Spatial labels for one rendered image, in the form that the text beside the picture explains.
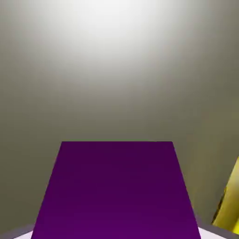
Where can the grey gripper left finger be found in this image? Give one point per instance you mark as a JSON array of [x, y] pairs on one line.
[[24, 233]]

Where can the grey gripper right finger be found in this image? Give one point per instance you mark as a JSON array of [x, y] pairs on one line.
[[212, 232]]

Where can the small purple cube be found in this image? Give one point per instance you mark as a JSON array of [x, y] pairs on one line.
[[115, 190]]

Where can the large yellow box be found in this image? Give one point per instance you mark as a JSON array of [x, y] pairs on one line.
[[230, 201]]

